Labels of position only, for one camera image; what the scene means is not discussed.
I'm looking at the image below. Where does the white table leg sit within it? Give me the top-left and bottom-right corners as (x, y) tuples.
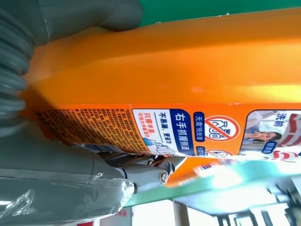
(173, 200), (189, 226)

